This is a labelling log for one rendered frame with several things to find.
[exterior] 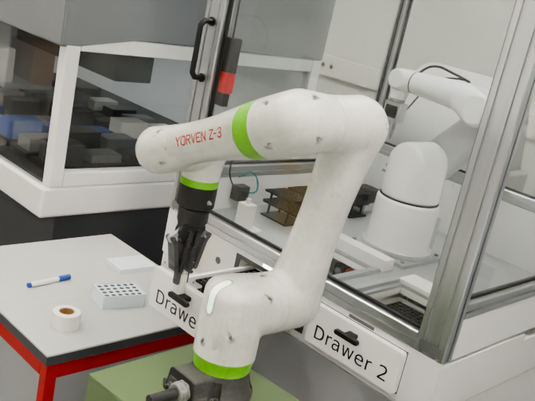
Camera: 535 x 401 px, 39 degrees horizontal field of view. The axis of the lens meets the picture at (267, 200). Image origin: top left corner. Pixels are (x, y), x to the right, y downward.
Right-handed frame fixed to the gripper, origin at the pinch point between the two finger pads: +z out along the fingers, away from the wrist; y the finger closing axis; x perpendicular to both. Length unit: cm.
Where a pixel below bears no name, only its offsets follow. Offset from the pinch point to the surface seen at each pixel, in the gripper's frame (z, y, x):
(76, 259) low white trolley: 17, -5, -53
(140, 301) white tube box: 15.3, -5.2, -20.0
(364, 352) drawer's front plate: 5.1, -28.2, 38.6
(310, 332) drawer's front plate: 8.5, -28.2, 21.4
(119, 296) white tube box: 13.4, 1.1, -21.2
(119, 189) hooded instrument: 4, -34, -77
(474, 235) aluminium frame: -32, -31, 56
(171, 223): 3, -30, -42
